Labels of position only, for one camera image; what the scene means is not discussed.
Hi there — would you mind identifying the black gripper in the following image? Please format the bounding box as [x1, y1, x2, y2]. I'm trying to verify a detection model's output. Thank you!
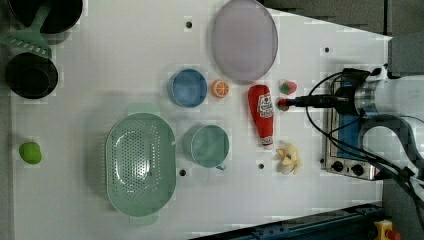
[285, 68, 370, 116]

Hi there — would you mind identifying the red plush ketchup bottle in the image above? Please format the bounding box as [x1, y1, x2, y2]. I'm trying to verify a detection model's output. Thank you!
[248, 85, 274, 148]

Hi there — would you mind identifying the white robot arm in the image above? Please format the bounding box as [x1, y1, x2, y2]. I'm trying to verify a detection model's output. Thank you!
[277, 68, 423, 180]

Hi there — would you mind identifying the green plastic strainer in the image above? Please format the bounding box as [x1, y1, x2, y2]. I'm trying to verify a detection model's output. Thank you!
[104, 103, 176, 226]

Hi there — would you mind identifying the pink plush strawberry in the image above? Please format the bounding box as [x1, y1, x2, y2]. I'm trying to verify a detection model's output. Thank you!
[280, 81, 297, 95]

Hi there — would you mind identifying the red plush strawberry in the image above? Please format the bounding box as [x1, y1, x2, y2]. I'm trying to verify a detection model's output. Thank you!
[277, 99, 290, 112]

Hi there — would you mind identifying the plush peeled banana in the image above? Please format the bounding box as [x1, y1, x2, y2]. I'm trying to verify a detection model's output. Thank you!
[276, 144, 303, 175]

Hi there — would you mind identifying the silver black toaster oven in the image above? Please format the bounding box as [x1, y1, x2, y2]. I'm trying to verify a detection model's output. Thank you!
[324, 80, 379, 181]

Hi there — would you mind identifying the grey round plate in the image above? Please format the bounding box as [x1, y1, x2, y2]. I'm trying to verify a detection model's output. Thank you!
[211, 0, 278, 81]

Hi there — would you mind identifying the orange slice toy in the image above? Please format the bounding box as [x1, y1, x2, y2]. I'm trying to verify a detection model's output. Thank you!
[210, 80, 230, 98]

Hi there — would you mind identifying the green mug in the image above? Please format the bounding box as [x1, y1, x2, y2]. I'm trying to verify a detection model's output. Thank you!
[182, 125, 230, 171]

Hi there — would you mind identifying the blue bowl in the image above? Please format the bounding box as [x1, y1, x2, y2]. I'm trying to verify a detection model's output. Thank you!
[167, 69, 208, 108]

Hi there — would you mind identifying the yellow red emergency button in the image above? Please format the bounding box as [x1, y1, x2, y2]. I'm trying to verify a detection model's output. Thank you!
[374, 220, 402, 240]

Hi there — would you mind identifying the black cup with spatula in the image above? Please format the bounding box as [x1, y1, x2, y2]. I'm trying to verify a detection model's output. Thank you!
[7, 0, 83, 34]

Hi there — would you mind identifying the green plush lime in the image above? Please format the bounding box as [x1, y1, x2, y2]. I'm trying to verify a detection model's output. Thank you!
[19, 142, 42, 165]

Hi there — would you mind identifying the green slotted spatula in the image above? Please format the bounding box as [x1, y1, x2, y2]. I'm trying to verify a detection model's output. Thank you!
[0, 1, 52, 59]

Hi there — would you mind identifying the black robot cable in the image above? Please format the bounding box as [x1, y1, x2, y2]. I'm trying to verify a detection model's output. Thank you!
[305, 71, 424, 231]

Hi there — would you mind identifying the blue metal frame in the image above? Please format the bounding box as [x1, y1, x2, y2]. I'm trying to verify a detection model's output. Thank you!
[190, 204, 385, 240]

